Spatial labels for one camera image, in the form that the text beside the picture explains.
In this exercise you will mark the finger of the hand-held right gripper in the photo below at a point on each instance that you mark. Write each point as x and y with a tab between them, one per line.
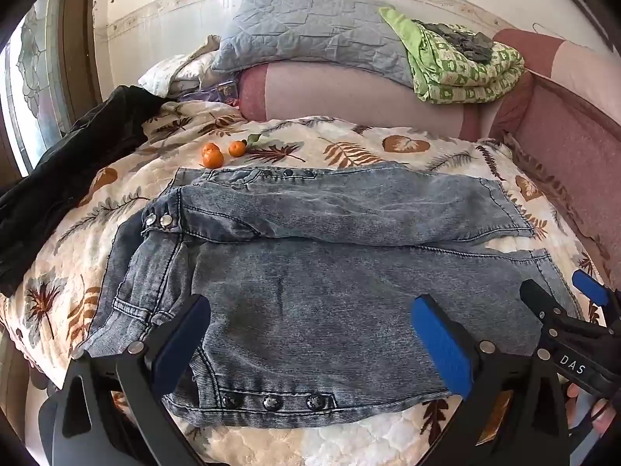
589	284
541	303

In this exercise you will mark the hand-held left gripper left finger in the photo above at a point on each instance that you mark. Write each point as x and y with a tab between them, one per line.
187	335

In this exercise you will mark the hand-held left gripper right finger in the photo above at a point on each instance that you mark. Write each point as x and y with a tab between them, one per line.
439	344

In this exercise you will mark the grey-blue denim pants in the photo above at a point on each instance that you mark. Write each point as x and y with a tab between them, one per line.
315	276

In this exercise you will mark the person's right hand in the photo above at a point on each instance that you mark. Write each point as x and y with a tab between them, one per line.
601	417

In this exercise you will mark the cream leaf-print fleece blanket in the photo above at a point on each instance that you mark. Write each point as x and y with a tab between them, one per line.
68	233

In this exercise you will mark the orange mandarin with leaf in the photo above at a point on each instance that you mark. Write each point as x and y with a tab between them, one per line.
237	148

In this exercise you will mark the black jacket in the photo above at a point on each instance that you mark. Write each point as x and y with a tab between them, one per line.
73	155

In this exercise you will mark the green patterned folded blanket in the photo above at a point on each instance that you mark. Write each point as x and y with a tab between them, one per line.
461	77

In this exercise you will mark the purple packet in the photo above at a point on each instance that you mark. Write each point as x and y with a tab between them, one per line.
213	93

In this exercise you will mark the white quilted cloth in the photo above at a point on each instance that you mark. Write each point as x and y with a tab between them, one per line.
184	70

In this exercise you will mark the dark grey crumpled cloth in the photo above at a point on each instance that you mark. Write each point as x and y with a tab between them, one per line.
458	39

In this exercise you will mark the patterned glass window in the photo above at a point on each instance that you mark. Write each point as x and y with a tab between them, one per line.
34	73

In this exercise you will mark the grey quilted pillow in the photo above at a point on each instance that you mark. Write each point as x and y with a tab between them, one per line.
310	29

